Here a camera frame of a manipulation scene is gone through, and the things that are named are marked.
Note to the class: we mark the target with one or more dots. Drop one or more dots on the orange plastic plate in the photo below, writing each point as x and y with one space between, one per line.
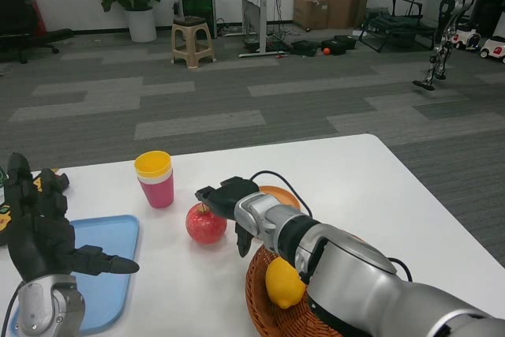
282 195

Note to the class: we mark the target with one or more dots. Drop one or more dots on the white toy car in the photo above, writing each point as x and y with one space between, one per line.
495 51
467 39

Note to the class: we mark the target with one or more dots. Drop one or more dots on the light blue plastic tray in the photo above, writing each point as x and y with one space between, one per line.
106 234

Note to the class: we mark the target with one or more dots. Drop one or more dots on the silver black humanoid robot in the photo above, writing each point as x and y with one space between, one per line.
453 9

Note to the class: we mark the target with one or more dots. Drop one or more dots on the beige plastic stool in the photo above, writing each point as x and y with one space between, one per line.
193 41

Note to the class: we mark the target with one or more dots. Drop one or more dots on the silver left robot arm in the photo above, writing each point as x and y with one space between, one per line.
43 305

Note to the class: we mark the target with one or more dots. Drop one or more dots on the wide black floor case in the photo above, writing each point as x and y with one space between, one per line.
341 44

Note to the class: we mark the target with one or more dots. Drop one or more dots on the large cardboard box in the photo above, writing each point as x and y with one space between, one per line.
349 3

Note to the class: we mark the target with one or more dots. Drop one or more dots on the black folding cot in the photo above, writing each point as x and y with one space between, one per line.
394 25

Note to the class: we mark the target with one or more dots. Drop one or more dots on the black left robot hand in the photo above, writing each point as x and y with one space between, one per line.
39 242

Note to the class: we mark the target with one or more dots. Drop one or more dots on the brown wicker basket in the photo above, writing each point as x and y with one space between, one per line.
260 305

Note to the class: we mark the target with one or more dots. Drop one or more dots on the yellow lemon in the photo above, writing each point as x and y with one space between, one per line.
284 281

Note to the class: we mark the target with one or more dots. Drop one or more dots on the small black floor case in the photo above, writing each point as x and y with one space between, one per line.
304 48

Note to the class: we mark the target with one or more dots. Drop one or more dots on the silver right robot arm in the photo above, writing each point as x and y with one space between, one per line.
347 270

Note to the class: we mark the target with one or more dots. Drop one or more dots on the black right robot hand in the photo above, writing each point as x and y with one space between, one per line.
227 199

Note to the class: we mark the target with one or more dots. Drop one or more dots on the white plastic cup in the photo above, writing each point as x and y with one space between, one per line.
158 180

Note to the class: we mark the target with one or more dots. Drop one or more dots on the red floor sign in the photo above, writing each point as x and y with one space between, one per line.
37 13

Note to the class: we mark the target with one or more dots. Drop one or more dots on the black equipment rack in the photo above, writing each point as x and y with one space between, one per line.
199 9

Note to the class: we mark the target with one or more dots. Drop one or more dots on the black office chair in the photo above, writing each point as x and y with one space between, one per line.
16 9

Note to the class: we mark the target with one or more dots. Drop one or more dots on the yellow black remote controller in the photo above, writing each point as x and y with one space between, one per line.
4 216

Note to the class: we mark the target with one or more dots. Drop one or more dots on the yellow plastic cup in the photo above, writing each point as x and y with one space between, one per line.
152 165

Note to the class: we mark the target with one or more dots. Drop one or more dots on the stacked small cardboard boxes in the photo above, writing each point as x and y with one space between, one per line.
309 5

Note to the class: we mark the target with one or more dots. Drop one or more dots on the white plant pot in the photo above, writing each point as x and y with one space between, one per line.
141 25

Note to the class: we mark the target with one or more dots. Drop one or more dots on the white standing desk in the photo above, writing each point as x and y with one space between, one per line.
262 17

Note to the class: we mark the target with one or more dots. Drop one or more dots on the red apple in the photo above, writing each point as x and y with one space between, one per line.
205 226

